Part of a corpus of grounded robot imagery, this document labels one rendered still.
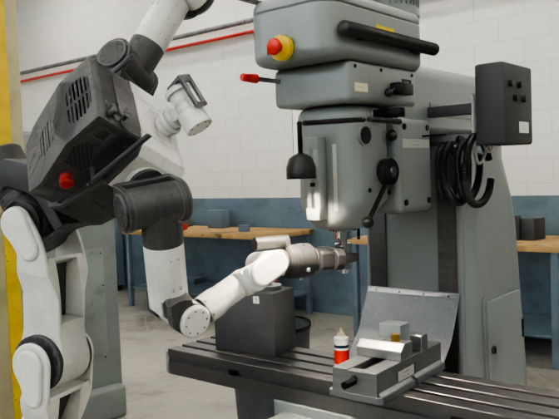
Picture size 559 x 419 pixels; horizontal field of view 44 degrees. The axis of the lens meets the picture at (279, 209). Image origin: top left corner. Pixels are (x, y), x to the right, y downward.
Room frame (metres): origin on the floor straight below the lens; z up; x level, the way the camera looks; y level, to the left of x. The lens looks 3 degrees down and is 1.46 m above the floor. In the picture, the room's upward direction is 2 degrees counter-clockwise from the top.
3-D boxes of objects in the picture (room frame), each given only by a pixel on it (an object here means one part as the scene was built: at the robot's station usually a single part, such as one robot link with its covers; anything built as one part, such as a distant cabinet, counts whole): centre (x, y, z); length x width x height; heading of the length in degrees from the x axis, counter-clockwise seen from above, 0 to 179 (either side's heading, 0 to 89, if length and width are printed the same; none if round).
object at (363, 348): (1.70, -0.25, 1.02); 0.12 x 0.06 x 0.04; 52
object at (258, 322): (2.09, 0.09, 1.03); 0.22 x 0.12 x 0.20; 57
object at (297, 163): (1.66, -0.06, 1.48); 0.07 x 0.07 x 0.06
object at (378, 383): (1.72, -0.26, 0.98); 0.35 x 0.15 x 0.11; 142
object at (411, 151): (1.99, -0.29, 1.47); 0.24 x 0.19 x 0.26; 50
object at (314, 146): (1.75, -0.10, 1.45); 0.04 x 0.04 x 0.21; 50
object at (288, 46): (1.66, -0.02, 1.76); 0.06 x 0.02 x 0.06; 50
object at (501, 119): (1.85, -0.62, 1.62); 0.20 x 0.09 x 0.21; 140
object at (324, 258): (1.79, -0.09, 1.23); 0.13 x 0.12 x 0.10; 29
